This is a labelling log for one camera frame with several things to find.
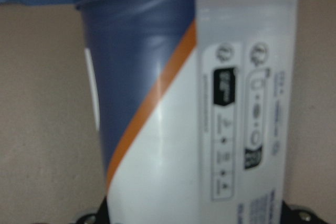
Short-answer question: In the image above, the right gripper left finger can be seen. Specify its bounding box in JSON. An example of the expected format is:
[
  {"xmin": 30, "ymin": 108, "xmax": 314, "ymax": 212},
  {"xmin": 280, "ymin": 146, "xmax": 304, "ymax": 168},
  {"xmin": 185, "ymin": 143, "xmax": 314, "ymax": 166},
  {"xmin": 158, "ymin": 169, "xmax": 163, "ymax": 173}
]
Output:
[{"xmin": 75, "ymin": 197, "xmax": 110, "ymax": 224}]

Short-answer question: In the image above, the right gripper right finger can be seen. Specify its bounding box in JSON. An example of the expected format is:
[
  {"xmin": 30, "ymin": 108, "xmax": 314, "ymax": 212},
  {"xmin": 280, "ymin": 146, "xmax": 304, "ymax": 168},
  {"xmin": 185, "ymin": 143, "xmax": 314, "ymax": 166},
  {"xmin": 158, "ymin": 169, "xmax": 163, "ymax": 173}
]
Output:
[{"xmin": 280, "ymin": 200, "xmax": 324, "ymax": 224}]

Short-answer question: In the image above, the white blue tennis ball can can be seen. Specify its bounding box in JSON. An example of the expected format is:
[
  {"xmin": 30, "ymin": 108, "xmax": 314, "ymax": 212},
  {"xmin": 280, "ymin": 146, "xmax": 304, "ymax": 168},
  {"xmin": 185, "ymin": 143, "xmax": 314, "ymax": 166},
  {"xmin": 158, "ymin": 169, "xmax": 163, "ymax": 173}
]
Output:
[{"xmin": 76, "ymin": 0, "xmax": 298, "ymax": 223}]

